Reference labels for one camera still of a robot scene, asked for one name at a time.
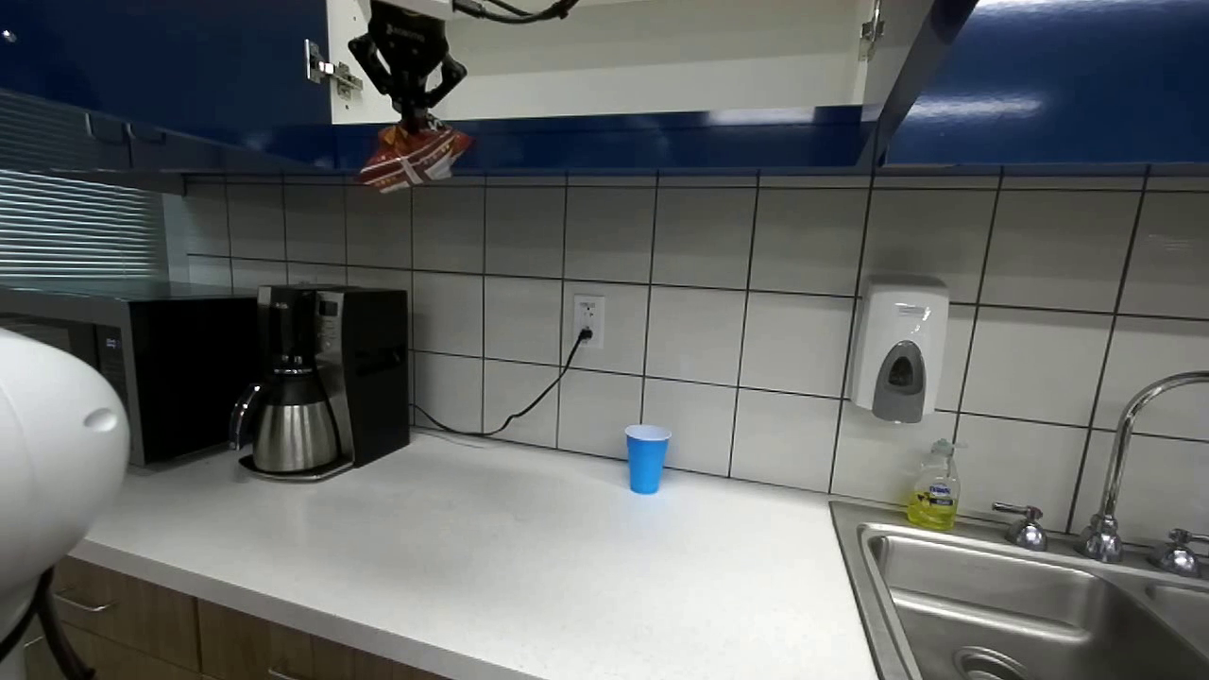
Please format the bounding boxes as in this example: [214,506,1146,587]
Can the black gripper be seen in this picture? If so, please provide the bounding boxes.
[349,0,467,124]

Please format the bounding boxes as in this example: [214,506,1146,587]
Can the steel coffee carafe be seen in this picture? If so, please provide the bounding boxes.
[230,367,339,477]

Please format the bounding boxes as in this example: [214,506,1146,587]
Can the black power cord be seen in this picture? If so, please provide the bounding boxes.
[408,328,597,445]

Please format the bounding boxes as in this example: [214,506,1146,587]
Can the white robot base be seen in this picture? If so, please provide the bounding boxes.
[0,331,132,629]

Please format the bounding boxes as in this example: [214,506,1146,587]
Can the blue upper cabinet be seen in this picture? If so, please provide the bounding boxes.
[0,0,1209,174]

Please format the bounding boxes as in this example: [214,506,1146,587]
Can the black coffee maker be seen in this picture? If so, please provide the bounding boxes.
[230,287,410,479]

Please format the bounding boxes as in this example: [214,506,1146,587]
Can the stainless steel sink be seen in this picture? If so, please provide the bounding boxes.
[830,504,1209,680]

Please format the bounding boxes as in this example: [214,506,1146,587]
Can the white soap dispenser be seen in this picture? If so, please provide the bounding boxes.
[851,280,947,422]

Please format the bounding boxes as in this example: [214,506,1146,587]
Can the yellow dish soap bottle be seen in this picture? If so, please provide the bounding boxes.
[903,437,959,529]

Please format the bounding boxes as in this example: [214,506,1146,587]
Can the wooden lower drawers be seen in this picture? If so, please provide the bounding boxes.
[49,561,438,680]

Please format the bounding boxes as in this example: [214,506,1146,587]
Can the white wall outlet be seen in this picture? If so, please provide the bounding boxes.
[570,295,604,353]

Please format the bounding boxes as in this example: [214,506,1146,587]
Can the blue plastic cup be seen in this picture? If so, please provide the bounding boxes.
[623,422,672,494]

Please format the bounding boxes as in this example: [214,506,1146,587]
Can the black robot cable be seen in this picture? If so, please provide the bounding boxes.
[448,0,583,28]

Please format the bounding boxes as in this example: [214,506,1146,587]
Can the red white snack packet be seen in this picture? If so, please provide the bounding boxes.
[357,124,473,192]

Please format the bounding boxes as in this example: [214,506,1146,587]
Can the open blue cabinet door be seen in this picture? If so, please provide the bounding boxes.
[861,0,978,166]

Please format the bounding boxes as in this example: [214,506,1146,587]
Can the black microwave oven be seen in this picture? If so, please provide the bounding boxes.
[0,282,262,470]

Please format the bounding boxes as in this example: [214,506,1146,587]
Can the chrome sink faucet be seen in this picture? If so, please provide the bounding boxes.
[986,367,1209,579]

